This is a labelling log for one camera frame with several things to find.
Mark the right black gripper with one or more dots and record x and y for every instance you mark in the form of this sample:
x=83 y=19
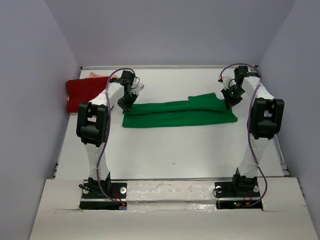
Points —
x=230 y=102

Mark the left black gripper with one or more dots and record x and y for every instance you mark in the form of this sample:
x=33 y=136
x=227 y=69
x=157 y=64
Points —
x=127 y=107

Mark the green t shirt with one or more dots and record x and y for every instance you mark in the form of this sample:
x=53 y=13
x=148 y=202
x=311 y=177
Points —
x=199 y=110

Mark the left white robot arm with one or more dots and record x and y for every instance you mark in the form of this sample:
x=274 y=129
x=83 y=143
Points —
x=94 y=124

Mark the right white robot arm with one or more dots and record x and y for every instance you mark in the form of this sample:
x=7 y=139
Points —
x=264 y=121

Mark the pink folded t shirt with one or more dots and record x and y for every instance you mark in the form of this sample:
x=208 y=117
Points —
x=95 y=75

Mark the red folded t shirt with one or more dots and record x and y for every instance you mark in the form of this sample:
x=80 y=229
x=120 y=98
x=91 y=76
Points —
x=83 y=90

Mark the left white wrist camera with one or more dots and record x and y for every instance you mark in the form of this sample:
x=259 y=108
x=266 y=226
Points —
x=137 y=87

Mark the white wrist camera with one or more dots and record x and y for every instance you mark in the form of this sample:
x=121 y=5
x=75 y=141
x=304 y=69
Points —
x=225 y=80
x=137 y=87

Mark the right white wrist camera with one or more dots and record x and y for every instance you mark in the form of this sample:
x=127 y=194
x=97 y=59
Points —
x=225 y=80

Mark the aluminium table rail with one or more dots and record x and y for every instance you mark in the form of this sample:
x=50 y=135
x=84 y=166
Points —
x=152 y=67

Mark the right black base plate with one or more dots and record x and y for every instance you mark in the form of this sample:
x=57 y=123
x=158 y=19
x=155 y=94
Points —
x=230 y=198

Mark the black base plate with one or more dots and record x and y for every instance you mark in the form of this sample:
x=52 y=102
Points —
x=94 y=199
x=230 y=198

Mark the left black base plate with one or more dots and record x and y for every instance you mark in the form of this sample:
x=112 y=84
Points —
x=94 y=199

